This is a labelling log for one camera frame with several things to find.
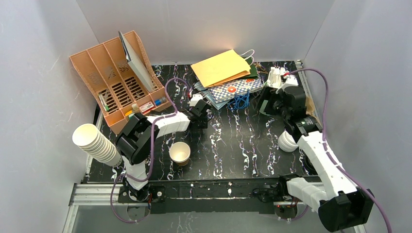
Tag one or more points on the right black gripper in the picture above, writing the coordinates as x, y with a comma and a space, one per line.
268, 97

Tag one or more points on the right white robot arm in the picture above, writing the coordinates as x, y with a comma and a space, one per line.
340, 204

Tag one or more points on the white board in organizer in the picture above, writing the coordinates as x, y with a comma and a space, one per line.
135, 63

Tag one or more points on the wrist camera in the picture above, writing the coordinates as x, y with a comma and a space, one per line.
288, 80
195, 98

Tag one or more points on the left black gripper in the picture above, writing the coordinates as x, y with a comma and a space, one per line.
202, 115

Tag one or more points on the stack of pulp cup carriers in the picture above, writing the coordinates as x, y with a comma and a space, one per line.
310, 109

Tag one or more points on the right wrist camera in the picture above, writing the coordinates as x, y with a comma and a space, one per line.
288, 80

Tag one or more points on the green cup with straws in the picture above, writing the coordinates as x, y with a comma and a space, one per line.
274, 78

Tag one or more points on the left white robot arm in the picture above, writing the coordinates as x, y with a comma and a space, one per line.
136, 142

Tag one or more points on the blue cord bag handle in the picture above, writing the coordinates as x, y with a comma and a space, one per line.
239, 102

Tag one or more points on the stack of white cup lids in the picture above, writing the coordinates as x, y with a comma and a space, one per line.
286, 142

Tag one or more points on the orange plastic desk organizer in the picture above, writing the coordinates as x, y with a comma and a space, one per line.
104, 70

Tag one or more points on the blue checkered paper bag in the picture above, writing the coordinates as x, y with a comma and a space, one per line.
229, 90

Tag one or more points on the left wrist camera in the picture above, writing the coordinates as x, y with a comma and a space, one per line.
195, 98

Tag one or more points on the green pen in organizer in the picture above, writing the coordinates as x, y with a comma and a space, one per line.
103, 102

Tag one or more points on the stack of white paper cups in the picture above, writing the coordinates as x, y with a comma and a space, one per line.
89, 139

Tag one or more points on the green paper bag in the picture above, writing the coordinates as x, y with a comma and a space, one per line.
253, 71

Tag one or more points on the brown paper coffee cup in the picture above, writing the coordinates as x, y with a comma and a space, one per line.
179, 153

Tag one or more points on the red white card box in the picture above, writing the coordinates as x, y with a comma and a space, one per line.
146, 107

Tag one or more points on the kraft paper takeout bag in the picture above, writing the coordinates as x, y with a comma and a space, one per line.
221, 68

